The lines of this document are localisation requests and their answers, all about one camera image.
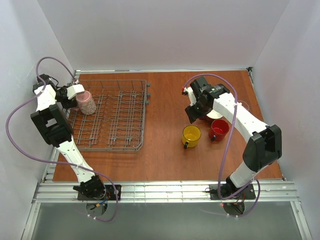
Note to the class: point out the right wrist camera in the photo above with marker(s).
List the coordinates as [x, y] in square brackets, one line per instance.
[187, 91]

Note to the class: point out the grey wire dish rack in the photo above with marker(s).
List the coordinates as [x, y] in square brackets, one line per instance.
[119, 120]

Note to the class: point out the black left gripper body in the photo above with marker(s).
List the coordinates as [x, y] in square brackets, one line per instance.
[70, 100]

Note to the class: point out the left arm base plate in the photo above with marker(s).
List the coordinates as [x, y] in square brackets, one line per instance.
[110, 194]

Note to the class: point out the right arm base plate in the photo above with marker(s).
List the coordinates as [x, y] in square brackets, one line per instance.
[226, 190]

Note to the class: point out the aluminium mounting rail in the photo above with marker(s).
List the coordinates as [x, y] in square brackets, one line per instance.
[271, 190]

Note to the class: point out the yellow cup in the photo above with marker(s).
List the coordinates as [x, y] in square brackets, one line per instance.
[191, 135]

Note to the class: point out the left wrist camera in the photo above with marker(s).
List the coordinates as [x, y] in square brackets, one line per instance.
[74, 88]

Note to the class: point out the clear glass cup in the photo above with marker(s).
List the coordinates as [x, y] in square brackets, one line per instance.
[245, 105]

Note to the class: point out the plain red mug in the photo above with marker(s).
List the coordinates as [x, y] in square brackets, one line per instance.
[218, 130]

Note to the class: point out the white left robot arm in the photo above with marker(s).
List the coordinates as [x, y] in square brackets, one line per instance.
[55, 129]

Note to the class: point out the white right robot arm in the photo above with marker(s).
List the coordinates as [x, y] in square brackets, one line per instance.
[263, 141]

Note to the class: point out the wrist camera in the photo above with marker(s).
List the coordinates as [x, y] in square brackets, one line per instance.
[74, 88]
[187, 91]

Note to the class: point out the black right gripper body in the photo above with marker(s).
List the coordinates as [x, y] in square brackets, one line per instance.
[193, 113]

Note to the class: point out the red floral mug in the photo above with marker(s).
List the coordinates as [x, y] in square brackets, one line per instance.
[210, 117]

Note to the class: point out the pink ghost pattern cup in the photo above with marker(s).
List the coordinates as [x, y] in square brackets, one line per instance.
[86, 103]

